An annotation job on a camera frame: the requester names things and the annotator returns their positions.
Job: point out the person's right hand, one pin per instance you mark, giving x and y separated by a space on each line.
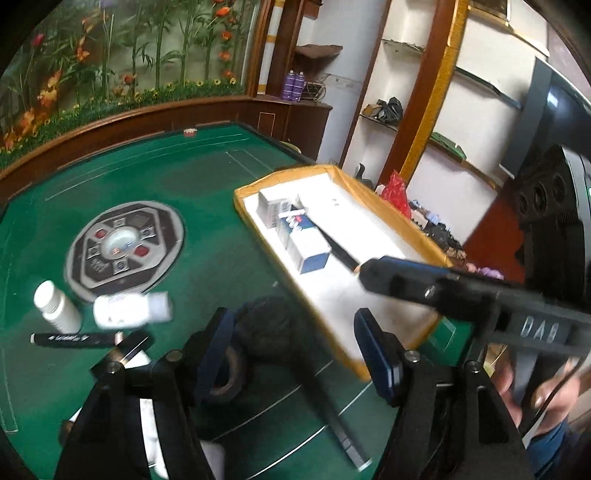
556 397

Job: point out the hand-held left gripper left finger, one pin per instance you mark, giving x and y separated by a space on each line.
214 355

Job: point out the long black silver-tipped tool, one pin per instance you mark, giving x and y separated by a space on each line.
332 415

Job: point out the blue white card pack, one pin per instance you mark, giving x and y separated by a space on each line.
293 226

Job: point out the grey box with label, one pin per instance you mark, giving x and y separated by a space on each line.
270 205

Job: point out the blue white box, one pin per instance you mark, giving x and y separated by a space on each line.
309 251

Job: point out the white yellow striped column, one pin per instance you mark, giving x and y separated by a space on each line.
272 41

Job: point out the black electrical tape roll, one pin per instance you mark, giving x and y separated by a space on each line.
242 364

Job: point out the red plastic bag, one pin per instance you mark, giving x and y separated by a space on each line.
397 191

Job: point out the black box gold stripe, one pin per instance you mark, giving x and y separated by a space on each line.
129 346

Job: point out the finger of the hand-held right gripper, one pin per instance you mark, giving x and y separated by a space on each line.
397 281

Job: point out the person's right forearm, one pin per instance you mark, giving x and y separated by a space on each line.
547 454

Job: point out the black items on shelf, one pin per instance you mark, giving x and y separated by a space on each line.
388 109

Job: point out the glass artificial flower display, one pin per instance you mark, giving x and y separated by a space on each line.
115 55

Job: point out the plain white bottle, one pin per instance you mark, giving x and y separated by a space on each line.
55 307

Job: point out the dark flat screen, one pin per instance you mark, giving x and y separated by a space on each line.
554 115

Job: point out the white bottle grey cap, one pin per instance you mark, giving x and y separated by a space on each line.
124 311

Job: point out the round table control panel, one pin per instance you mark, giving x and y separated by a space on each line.
92 258

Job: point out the black marker white print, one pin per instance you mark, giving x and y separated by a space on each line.
339 249

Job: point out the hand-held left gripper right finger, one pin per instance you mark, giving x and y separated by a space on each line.
376 360

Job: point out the yellow cardboard tray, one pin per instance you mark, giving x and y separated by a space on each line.
364 207

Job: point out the pile of clutter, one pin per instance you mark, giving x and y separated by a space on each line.
434 226

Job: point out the black pen white script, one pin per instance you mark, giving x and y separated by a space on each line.
69 340

